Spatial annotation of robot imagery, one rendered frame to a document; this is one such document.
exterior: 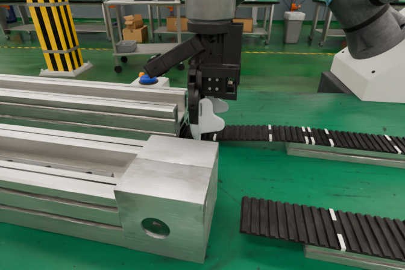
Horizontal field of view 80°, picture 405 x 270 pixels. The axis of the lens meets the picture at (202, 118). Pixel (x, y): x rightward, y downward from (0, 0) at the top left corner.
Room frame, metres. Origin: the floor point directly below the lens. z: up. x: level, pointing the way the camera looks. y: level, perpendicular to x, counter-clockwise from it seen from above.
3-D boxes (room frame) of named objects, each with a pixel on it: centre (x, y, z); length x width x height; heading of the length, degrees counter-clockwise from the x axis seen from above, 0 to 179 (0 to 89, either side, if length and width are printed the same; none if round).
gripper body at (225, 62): (0.39, -0.02, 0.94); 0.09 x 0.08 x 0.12; 79
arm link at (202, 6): (0.40, -0.01, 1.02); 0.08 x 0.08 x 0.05
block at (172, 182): (0.22, 0.03, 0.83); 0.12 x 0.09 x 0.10; 169
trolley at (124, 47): (3.43, 0.79, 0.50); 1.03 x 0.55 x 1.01; 97
